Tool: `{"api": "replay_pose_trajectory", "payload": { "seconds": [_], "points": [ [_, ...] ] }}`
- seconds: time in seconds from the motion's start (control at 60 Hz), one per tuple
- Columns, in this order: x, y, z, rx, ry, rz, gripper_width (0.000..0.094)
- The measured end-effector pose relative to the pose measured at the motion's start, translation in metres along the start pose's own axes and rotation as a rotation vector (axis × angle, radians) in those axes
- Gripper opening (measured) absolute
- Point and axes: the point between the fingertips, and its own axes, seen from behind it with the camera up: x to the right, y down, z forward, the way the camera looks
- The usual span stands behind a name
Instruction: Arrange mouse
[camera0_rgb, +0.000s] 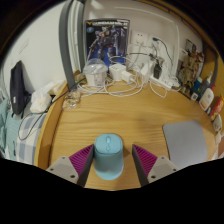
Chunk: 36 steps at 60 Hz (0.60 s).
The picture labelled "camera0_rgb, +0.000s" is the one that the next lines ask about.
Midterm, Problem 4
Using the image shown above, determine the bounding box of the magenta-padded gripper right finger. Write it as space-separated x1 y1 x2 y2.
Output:
131 143 181 187

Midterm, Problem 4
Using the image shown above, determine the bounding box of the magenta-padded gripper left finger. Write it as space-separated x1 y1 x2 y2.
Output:
45 143 95 187

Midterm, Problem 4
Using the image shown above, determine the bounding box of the light blue computer mouse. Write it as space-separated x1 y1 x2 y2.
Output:
93 133 125 181

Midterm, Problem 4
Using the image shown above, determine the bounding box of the grey mouse pad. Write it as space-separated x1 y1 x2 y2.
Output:
162 119 209 170

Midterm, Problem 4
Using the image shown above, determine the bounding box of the teal checkered blanket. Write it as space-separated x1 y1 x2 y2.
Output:
0 98 48 166

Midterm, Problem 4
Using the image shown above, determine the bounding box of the clear snack packet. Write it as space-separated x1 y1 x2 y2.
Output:
62 90 82 110

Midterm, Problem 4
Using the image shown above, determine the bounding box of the white mug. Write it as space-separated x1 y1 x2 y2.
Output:
212 114 224 134

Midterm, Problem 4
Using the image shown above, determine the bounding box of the white crumpled plastic bag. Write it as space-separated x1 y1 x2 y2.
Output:
29 79 66 114

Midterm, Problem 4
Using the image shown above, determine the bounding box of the white pump lotion bottle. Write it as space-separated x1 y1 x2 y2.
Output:
198 71 216 112

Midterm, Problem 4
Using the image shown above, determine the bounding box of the red yellow snack can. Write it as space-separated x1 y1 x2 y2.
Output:
209 95 224 122

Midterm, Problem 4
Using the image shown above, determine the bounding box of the white power strip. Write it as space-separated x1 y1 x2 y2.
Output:
148 74 181 91

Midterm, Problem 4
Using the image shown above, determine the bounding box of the black bag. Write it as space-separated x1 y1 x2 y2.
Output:
9 60 32 116

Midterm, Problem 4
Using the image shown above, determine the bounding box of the black power adapter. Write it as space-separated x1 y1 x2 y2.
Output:
153 63 163 80

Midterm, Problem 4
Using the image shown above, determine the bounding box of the small white charger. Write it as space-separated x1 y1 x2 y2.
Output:
120 70 134 83

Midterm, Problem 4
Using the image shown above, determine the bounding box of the clear domed plastic cup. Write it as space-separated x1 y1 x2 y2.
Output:
83 58 109 88

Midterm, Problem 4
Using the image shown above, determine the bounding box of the golden robot figurine set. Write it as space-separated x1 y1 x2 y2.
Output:
176 39 205 98

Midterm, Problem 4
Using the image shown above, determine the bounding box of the robot model kit box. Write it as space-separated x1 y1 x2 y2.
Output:
84 18 131 68

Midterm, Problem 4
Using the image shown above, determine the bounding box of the black cable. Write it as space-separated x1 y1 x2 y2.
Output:
18 78 84 141

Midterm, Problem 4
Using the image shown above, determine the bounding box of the white cable tangle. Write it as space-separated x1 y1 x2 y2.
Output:
77 54 169 99

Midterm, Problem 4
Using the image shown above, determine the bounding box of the white wall socket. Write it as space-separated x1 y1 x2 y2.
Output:
148 34 168 52
130 30 149 46

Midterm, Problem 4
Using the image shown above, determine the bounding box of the grey metal desk frame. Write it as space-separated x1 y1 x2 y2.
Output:
59 0 86 91

